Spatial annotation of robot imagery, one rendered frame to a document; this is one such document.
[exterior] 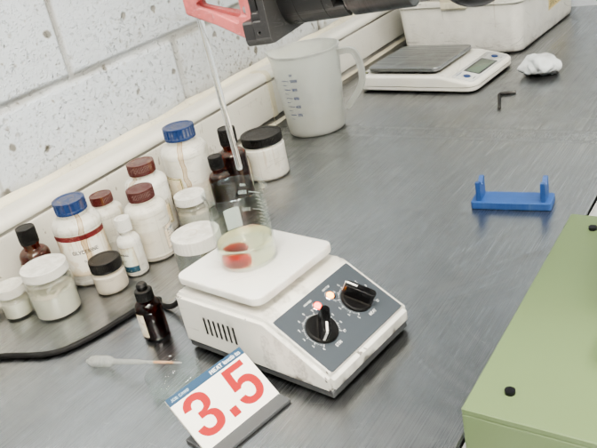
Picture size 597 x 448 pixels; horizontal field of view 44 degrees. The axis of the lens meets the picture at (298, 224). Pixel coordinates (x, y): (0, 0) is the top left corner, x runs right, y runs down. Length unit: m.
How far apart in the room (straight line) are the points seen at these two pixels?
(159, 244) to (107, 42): 0.35
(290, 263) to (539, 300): 0.24
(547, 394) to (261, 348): 0.27
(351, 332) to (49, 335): 0.39
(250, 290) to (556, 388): 0.29
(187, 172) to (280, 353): 0.47
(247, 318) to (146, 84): 0.62
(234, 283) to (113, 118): 0.53
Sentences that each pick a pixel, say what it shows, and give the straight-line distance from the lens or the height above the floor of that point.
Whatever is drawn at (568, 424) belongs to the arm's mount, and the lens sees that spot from 0.56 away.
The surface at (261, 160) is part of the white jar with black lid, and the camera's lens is 1.16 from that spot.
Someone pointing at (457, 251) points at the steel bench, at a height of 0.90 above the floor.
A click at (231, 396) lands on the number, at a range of 0.69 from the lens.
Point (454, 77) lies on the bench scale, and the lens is 1.44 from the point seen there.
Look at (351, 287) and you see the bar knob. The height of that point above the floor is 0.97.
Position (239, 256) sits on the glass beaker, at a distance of 0.73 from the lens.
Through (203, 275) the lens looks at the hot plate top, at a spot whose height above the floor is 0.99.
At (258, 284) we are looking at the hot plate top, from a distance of 0.71.
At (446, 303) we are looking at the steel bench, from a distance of 0.79.
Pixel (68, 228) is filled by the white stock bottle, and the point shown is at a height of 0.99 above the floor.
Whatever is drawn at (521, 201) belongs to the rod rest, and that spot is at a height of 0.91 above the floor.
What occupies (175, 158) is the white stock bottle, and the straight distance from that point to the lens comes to 1.09.
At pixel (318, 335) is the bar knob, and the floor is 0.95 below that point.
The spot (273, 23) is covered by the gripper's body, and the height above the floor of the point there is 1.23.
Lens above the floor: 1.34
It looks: 25 degrees down
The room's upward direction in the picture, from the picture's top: 12 degrees counter-clockwise
